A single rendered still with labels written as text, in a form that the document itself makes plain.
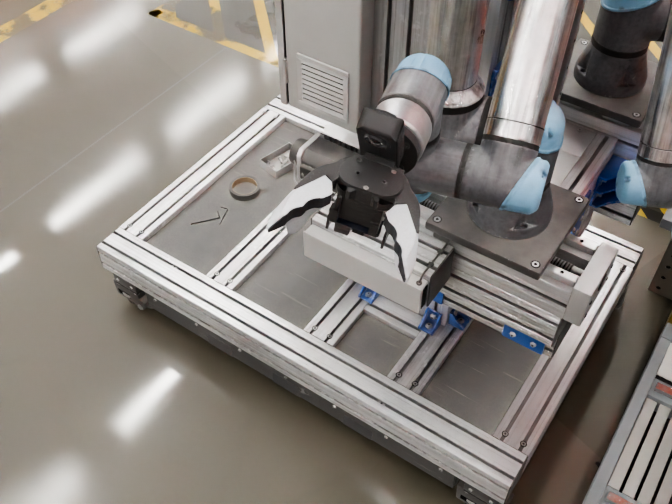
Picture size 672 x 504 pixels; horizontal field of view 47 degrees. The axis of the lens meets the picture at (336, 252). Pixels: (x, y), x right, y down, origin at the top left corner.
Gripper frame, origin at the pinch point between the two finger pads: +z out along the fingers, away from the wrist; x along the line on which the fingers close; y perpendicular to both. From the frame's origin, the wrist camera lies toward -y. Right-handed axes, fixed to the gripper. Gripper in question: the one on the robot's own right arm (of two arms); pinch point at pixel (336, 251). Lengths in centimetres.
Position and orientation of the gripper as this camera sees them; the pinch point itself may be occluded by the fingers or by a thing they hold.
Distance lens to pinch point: 77.7
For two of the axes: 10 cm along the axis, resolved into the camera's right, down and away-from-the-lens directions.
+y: -1.3, 6.3, 7.7
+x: -9.3, -3.4, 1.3
